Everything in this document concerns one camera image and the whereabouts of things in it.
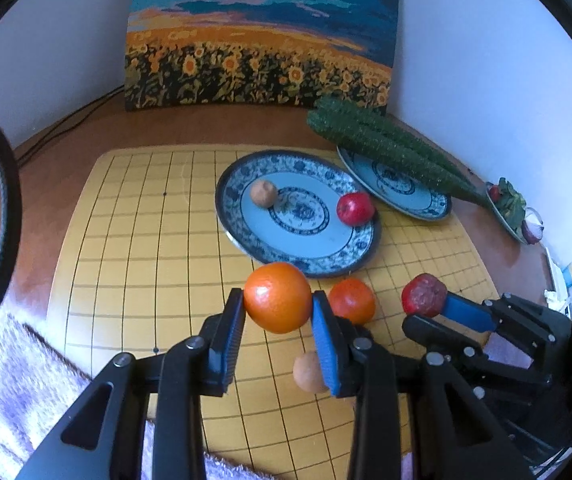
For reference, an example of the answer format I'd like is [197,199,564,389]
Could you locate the green cucumbers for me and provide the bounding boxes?
[307,109,489,207]

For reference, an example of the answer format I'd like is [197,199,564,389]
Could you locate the large blue white patterned plate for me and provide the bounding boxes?
[215,150,383,279]

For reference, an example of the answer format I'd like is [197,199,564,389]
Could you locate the yellow grid game board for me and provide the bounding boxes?
[46,146,501,476]

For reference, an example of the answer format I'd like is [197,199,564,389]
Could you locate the dish of green vegetables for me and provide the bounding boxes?
[486,177,529,244]

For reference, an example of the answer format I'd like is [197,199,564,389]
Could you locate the brown round fruit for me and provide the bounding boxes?
[250,180,277,208]

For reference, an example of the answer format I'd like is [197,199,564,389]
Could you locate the tan round fruit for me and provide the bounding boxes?
[293,351,329,394]

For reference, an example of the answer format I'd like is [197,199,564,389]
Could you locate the purple onion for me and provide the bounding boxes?
[522,220,546,245]

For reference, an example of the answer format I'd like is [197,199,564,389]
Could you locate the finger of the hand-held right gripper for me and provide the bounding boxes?
[443,292,572,361]
[402,313,553,403]

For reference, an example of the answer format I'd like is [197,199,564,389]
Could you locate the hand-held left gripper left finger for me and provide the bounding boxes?
[16,288,247,480]

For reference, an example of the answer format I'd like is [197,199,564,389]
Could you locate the white blue paper box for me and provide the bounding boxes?
[543,260,572,318]

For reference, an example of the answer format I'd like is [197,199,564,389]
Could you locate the small blue white patterned plate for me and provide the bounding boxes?
[337,145,453,222]

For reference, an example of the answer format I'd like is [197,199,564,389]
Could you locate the purple fuzzy cloth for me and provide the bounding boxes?
[0,312,267,480]

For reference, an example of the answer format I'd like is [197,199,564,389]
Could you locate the red apple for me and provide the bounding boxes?
[336,192,375,226]

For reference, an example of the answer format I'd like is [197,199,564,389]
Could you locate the small red-orange tangerine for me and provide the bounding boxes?
[328,278,377,326]

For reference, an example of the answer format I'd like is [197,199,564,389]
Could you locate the sunflower field painting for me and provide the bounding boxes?
[124,0,401,113]

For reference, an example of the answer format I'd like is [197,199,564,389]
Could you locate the thin black cable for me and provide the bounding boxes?
[14,85,126,166]

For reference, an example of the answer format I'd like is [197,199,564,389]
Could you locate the large orange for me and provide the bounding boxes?
[243,262,313,335]

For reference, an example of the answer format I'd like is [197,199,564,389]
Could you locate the dark red wrinkled fruit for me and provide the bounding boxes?
[401,273,448,318]

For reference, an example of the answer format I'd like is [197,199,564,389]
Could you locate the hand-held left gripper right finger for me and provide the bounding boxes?
[312,290,534,480]

